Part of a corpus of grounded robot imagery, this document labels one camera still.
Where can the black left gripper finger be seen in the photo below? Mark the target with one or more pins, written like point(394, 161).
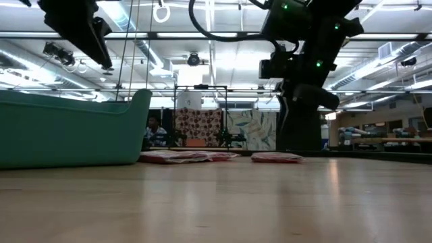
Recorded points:
point(74, 20)
point(103, 27)

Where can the red popcorn bag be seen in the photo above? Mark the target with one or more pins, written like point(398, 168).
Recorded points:
point(222, 156)
point(175, 157)
point(276, 157)

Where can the background black robot arm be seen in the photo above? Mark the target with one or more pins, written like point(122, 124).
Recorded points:
point(231, 137)

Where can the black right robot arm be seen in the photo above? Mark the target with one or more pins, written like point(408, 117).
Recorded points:
point(303, 111)

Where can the black ceiling device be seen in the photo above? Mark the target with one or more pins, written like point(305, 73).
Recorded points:
point(59, 54)

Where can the teal plastic basket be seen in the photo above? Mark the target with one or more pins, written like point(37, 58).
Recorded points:
point(67, 135)

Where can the white column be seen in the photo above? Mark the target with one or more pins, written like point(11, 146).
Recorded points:
point(189, 100)

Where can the person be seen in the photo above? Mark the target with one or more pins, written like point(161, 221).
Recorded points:
point(156, 133)

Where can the brown circle patterned cloth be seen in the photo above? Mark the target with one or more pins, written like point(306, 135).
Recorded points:
point(199, 125)

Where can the leaf patterned panel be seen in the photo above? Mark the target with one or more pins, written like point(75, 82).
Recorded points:
point(253, 130)

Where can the background wooden table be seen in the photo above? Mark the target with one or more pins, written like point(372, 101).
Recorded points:
point(388, 139)

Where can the black dome ceiling camera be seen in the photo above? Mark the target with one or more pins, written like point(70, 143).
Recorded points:
point(193, 59)

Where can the black stand frame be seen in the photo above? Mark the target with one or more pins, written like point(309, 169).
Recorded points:
point(200, 87)

